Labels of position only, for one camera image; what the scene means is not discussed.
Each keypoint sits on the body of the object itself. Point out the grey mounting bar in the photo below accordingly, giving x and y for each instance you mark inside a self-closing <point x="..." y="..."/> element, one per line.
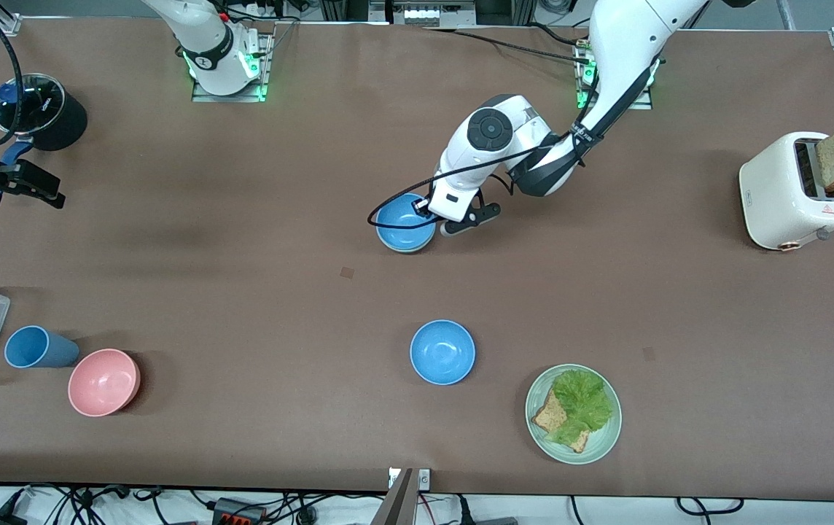
<point x="395" y="507"/>

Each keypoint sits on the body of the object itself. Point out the green bowl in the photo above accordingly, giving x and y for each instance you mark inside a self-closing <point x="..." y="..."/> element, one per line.
<point x="407" y="251"/>

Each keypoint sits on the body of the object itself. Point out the black orange power adapter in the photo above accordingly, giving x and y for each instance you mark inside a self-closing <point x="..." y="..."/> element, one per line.
<point x="238" y="512"/>

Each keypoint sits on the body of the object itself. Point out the blue bowl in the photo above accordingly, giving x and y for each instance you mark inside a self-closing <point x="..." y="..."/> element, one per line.
<point x="442" y="352"/>
<point x="402" y="222"/>

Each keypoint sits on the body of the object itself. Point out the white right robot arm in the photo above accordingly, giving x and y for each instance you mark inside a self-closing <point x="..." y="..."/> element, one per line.
<point x="205" y="29"/>

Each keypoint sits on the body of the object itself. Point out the green plate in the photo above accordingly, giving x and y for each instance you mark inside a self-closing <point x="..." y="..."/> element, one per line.
<point x="603" y="437"/>

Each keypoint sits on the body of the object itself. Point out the white power strip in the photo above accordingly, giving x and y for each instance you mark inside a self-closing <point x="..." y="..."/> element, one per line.
<point x="424" y="13"/>

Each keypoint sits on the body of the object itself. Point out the white metal bracket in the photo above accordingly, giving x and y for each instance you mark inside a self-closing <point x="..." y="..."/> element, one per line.
<point x="424" y="479"/>

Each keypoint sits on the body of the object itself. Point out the blue cup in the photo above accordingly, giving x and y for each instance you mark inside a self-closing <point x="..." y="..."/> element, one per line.
<point x="38" y="348"/>

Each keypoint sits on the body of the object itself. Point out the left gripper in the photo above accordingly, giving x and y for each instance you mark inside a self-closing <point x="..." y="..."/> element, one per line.
<point x="422" y="211"/>

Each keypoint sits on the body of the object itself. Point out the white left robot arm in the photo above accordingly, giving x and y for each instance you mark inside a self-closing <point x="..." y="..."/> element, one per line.
<point x="628" y="44"/>

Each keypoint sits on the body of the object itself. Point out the white toaster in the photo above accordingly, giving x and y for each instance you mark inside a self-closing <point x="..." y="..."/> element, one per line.
<point x="774" y="189"/>

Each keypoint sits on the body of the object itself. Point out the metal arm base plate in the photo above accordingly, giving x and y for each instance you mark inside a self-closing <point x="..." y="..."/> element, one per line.
<point x="643" y="104"/>
<point x="202" y="96"/>

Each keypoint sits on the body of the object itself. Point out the green lettuce leaf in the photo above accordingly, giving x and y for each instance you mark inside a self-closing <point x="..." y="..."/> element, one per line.
<point x="585" y="401"/>

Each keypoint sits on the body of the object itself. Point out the pink bowl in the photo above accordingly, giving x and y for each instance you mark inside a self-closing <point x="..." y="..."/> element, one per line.
<point x="103" y="383"/>

